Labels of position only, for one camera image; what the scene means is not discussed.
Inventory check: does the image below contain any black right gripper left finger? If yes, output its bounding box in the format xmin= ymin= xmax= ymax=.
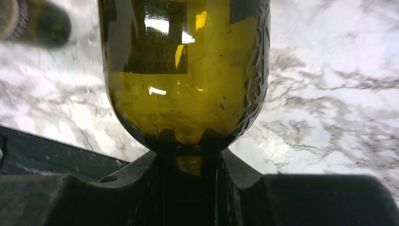
xmin=0 ymin=152 xmax=164 ymax=226

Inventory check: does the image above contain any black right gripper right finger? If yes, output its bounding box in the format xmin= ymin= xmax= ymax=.
xmin=215 ymin=150 xmax=399 ymax=226

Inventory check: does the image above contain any green wine bottle silver neck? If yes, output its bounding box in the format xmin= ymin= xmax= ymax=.
xmin=0 ymin=0 xmax=72 ymax=48

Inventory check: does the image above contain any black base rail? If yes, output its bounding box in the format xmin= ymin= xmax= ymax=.
xmin=0 ymin=127 xmax=128 ymax=182

